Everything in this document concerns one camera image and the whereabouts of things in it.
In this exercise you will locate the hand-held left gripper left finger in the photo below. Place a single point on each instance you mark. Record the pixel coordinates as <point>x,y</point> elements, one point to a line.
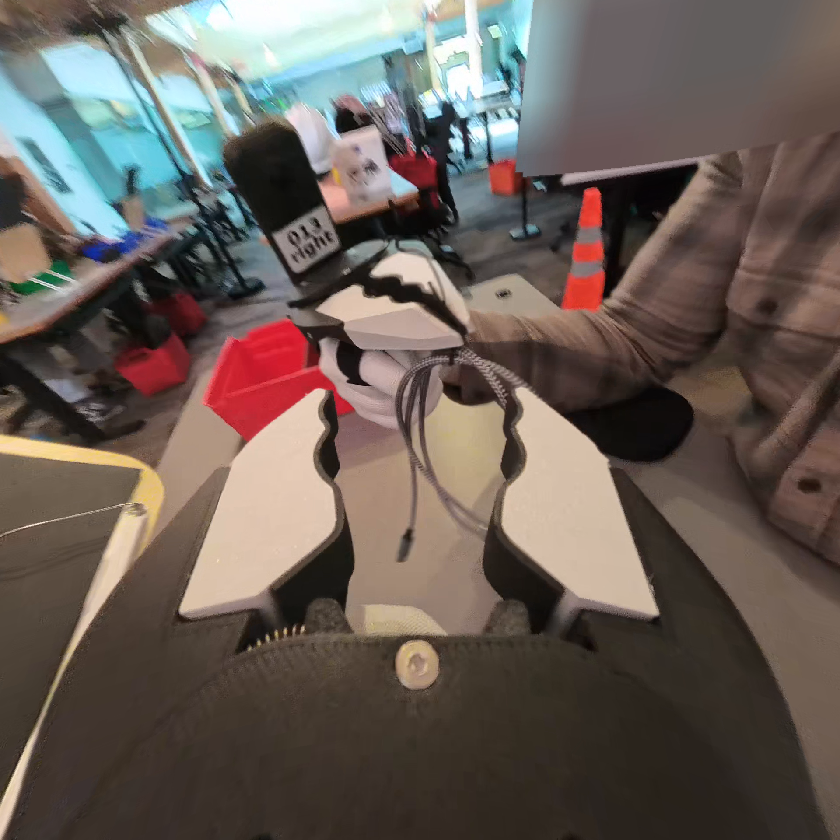
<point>263,525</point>

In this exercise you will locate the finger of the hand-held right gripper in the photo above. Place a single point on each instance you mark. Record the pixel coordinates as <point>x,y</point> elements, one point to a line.
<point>427,282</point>
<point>394,326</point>

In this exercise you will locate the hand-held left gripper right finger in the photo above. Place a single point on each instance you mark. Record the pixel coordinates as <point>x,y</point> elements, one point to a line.
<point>578,525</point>

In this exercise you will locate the person's right hand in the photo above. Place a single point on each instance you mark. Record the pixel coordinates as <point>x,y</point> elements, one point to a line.
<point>394,387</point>

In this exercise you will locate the white hard hat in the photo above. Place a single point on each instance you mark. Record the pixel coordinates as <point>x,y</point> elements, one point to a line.
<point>311,134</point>

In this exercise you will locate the white product box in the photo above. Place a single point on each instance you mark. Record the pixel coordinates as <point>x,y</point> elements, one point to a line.
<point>362,164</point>

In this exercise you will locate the background office desk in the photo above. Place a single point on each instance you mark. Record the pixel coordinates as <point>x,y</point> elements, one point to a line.
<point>381,204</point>
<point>66,282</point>

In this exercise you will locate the red black office chair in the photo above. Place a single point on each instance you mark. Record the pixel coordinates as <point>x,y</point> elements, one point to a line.
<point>423,177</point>

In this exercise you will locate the dark cloth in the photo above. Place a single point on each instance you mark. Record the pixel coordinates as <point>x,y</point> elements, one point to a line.
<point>637,420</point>

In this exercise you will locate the orange storage crate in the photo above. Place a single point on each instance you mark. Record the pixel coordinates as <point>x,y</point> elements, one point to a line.
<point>505,177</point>

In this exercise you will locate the red plastic bin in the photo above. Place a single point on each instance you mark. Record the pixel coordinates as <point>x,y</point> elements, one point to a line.
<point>269,374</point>

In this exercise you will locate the orange traffic cone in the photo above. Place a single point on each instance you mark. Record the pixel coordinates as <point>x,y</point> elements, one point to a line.
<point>587,263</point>

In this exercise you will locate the red storage crate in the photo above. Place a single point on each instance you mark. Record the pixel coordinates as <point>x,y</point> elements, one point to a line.
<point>181,315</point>
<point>155,368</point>

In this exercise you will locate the black framed marker sign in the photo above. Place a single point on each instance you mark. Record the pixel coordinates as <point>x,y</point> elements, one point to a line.
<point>656,79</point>

